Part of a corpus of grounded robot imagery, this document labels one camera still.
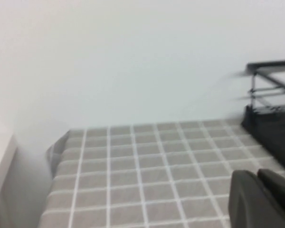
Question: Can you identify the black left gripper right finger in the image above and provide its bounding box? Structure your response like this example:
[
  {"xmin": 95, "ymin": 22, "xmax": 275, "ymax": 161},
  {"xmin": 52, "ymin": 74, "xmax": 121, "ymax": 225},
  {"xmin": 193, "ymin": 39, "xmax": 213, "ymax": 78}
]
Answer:
[{"xmin": 257, "ymin": 168, "xmax": 285, "ymax": 209}]

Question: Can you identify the grey checked tablecloth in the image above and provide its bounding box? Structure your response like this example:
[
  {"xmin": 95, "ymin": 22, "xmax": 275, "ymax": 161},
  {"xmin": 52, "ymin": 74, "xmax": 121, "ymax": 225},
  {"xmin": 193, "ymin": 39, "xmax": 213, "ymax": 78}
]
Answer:
[{"xmin": 39, "ymin": 118, "xmax": 285, "ymax": 228}]

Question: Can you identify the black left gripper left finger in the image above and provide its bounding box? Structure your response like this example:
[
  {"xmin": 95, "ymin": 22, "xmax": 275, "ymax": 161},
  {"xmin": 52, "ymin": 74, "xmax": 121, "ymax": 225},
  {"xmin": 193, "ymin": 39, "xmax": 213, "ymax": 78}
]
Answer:
[{"xmin": 228, "ymin": 170, "xmax": 285, "ymax": 228}]

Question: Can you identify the black wire dish rack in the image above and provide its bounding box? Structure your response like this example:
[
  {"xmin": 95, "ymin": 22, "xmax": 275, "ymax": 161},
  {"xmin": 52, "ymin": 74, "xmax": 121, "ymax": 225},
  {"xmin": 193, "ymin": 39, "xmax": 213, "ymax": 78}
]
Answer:
[{"xmin": 235, "ymin": 59, "xmax": 285, "ymax": 181}]

